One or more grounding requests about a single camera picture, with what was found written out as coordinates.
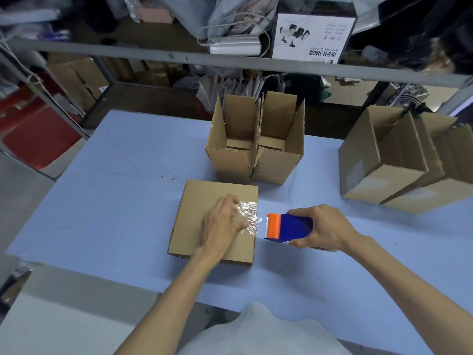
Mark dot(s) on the person's left hand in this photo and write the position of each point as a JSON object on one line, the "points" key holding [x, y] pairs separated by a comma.
{"points": [[218, 229]]}

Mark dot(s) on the person's right hand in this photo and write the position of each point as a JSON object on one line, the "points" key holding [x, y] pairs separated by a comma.
{"points": [[329, 229]]}

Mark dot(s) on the orange blue tape dispenser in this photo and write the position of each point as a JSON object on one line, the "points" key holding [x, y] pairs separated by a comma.
{"points": [[295, 227]]}

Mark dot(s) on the plain brown cardboard box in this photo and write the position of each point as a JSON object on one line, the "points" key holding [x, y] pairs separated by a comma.
{"points": [[443, 192]]}

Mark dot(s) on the large brown storage cardboard box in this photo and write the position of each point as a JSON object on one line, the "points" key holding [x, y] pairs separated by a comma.
{"points": [[74, 81]]}

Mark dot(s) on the person's right forearm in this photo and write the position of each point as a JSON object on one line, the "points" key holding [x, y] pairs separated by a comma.
{"points": [[406, 292]]}

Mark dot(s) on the person's left forearm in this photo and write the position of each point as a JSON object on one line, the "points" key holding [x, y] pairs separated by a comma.
{"points": [[166, 306]]}

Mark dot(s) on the person's white shirt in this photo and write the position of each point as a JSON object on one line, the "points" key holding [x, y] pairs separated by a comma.
{"points": [[258, 332]]}

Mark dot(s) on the dark green bag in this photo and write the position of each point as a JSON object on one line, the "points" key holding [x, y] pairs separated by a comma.
{"points": [[306, 88]]}

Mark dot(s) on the bundle of grey paper bags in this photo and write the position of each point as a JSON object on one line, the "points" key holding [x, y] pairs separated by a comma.
{"points": [[229, 86]]}

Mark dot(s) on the silver reflective roll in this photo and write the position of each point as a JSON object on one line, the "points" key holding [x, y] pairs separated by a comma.
{"points": [[410, 97]]}

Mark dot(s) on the white power strip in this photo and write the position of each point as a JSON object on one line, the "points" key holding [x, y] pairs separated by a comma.
{"points": [[234, 46]]}

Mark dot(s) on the grey metal shelving rack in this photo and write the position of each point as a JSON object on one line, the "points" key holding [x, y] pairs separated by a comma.
{"points": [[148, 54]]}

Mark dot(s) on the white glossy cabinet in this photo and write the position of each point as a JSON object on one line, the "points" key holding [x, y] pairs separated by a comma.
{"points": [[55, 325]]}

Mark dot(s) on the white black printed box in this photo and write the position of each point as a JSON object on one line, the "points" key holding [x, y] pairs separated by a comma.
{"points": [[314, 36]]}

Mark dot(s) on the red plastic stool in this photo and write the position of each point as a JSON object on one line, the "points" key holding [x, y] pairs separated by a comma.
{"points": [[44, 140]]}

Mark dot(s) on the pile of grey plastic mailers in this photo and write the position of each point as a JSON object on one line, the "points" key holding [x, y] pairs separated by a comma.
{"points": [[192, 11]]}

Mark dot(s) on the white perforated rack post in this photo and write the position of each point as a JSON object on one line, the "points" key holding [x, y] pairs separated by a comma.
{"points": [[460, 105]]}

